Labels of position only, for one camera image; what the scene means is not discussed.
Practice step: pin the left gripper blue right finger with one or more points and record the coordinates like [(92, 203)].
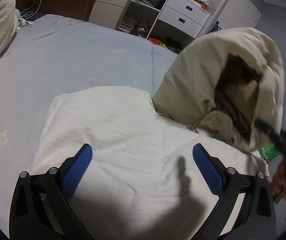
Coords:
[(210, 168)]

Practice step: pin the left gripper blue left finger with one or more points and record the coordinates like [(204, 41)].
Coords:
[(73, 169)]

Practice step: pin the cream puffer jacket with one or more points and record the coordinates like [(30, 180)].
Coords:
[(142, 182)]

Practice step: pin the yellow orange folded clothes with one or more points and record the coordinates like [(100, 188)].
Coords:
[(167, 43)]

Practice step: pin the green shopping bag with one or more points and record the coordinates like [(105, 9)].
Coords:
[(269, 151)]

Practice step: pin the light blue bed quilt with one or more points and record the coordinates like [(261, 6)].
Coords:
[(57, 55)]

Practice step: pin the white drawer unit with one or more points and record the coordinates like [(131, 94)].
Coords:
[(184, 15)]

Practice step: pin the open wardrobe shelving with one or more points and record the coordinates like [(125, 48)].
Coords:
[(140, 18)]

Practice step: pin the brown wooden headboard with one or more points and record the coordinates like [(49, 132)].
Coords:
[(77, 9)]

